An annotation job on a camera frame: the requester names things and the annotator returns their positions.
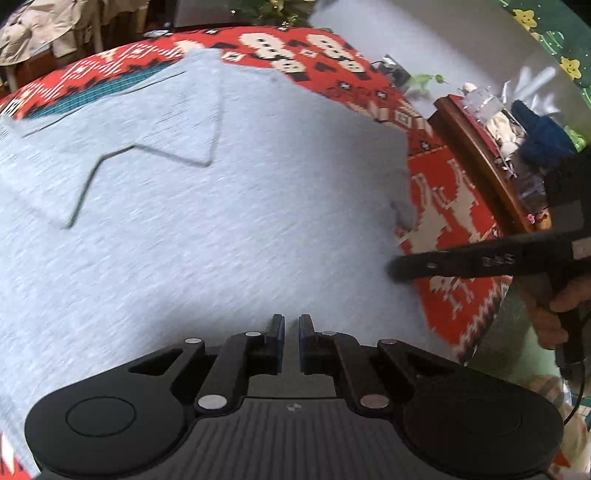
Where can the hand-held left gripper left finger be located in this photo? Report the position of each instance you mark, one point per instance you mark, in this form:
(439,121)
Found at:
(277,344)

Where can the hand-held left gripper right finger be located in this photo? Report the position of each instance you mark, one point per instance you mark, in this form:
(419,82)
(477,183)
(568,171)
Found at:
(304,344)

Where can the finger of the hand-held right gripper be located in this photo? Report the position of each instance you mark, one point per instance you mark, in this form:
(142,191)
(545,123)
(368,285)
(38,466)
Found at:
(415,267)

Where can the grey knit shirt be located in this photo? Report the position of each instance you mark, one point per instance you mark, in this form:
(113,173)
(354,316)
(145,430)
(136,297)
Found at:
(184,230)

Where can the person's right hand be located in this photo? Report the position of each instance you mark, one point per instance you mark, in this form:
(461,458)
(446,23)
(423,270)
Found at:
(545,318)

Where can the dark blue fuzzy cloth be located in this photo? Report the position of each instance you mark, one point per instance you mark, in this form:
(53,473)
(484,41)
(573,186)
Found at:
(542,138)

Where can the cream cloth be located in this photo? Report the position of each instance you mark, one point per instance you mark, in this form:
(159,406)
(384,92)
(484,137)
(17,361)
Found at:
(505,131)

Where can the wooden nightstand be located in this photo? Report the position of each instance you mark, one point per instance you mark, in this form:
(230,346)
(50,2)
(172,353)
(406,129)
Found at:
(480,157)

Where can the red patterned blanket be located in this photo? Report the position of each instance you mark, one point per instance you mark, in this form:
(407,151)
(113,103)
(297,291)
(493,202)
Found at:
(425,157)

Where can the clear plastic organizer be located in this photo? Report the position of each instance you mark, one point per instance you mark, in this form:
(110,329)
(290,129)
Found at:
(482,99)

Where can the green plush toy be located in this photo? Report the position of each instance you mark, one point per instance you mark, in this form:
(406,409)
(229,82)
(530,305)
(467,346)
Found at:
(425,83)

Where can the small Christmas tree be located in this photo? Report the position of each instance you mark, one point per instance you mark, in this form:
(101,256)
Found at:
(268,9)

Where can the green cutting mat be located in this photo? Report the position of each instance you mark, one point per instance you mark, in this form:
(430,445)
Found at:
(78,94)

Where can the crumpled white paper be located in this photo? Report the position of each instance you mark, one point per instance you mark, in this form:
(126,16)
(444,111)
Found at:
(157,33)

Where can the beige jacket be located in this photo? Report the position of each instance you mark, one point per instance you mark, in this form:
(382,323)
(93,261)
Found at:
(32,27)

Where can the green Christmas wall cloth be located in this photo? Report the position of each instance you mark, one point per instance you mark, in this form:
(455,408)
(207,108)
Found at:
(568,41)

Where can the wall socket with charger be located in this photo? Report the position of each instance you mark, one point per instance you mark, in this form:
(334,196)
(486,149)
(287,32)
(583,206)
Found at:
(392,68)

